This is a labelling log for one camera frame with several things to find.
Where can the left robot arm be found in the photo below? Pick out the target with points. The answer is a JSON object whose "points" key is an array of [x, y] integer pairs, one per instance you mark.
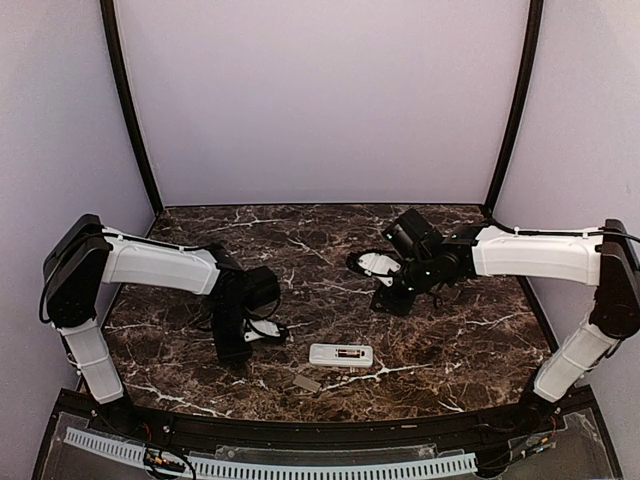
{"points": [[239, 303]]}

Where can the black frame post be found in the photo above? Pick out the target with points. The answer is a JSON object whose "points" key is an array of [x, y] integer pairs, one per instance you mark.
{"points": [[524, 74], [128, 109]]}

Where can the right black frame post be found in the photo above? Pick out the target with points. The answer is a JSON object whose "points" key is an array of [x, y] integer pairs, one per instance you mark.
{"points": [[524, 74]]}

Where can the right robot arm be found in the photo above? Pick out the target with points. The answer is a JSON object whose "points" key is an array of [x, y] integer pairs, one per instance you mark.
{"points": [[602, 258]]}

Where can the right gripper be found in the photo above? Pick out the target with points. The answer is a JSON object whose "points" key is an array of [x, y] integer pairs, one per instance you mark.
{"points": [[394, 305]]}

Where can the white remote control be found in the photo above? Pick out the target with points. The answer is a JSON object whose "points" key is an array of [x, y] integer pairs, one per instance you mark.
{"points": [[325, 355]]}

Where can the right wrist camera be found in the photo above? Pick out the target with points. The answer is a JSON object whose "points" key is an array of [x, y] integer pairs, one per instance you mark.
{"points": [[374, 263]]}

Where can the black front rail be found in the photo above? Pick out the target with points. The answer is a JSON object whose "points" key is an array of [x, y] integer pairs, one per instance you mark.
{"points": [[205, 433]]}

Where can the grey battery cover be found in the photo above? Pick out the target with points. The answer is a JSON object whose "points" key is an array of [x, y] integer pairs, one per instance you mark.
{"points": [[306, 384]]}

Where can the battery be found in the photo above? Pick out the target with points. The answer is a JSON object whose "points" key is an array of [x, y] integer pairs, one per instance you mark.
{"points": [[349, 353]]}

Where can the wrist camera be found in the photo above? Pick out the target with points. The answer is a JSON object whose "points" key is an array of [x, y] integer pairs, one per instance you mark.
{"points": [[265, 330], [374, 263]]}

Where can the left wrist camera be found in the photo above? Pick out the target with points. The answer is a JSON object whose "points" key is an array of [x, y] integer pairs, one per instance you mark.
{"points": [[265, 330]]}

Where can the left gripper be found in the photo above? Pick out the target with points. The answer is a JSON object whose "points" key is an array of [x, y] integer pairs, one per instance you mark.
{"points": [[227, 353]]}

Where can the left black frame post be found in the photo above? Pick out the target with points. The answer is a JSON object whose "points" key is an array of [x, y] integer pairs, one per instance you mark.
{"points": [[128, 109]]}

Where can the white slotted cable duct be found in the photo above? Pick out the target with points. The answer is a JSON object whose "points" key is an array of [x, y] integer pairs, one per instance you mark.
{"points": [[229, 462]]}

